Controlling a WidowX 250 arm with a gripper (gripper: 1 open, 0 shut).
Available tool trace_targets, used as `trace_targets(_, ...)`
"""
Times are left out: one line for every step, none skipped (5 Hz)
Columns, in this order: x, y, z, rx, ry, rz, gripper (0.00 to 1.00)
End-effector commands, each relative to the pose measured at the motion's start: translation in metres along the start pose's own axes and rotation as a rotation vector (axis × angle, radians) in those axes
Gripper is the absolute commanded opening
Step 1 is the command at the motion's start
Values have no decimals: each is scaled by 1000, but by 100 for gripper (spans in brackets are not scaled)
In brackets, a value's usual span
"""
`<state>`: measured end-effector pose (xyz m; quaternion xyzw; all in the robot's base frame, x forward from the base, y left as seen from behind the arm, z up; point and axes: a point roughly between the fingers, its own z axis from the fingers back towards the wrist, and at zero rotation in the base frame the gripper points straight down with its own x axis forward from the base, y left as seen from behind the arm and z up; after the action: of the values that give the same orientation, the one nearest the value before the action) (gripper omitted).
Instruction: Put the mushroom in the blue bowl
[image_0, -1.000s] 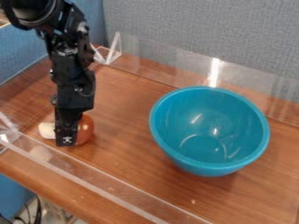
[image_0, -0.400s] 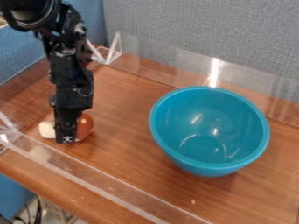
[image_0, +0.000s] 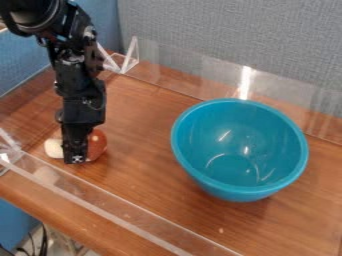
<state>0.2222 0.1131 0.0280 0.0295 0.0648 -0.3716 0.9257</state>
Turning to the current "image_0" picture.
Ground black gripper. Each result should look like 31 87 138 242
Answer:
55 61 107 164

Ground brown white toy mushroom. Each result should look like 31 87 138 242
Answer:
45 129 107 162

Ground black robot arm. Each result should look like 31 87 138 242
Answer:
0 0 107 164

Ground blue plastic bowl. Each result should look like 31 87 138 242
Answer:
170 98 309 202

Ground clear acrylic left barrier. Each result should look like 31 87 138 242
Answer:
0 68 62 149

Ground clear acrylic barrier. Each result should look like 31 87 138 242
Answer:
125 37 342 145
0 129 242 256
0 68 62 149

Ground blue partition with wooden shelf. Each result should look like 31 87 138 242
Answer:
0 0 121 97

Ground clear acrylic front barrier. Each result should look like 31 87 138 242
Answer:
0 129 242 256

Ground clear acrylic back barrier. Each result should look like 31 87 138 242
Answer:
125 37 342 145

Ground clear acrylic corner bracket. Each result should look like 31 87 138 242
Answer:
98 36 141 74

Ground black cables under table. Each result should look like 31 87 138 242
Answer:
0 222 51 256

